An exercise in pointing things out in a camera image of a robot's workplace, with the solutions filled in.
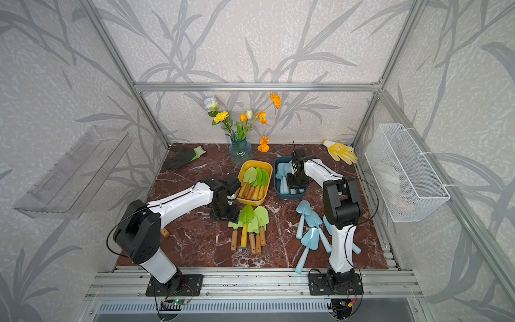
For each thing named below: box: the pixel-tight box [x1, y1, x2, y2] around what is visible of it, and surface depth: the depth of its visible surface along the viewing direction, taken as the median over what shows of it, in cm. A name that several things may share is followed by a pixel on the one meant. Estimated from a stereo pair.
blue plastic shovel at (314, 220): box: [305, 211, 332, 254], surface depth 90 cm
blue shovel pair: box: [275, 161, 293, 195], surface depth 106 cm
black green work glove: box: [163, 144, 207, 170], surface depth 117 cm
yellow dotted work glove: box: [321, 140, 359, 166], surface depth 119 cm
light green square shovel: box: [227, 221, 244, 251], surface depth 86 cm
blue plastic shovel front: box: [295, 227, 320, 275], surface depth 85 cm
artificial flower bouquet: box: [203, 93, 282, 153], surface depth 95 cm
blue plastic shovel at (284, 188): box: [275, 171, 290, 195], surface depth 101 cm
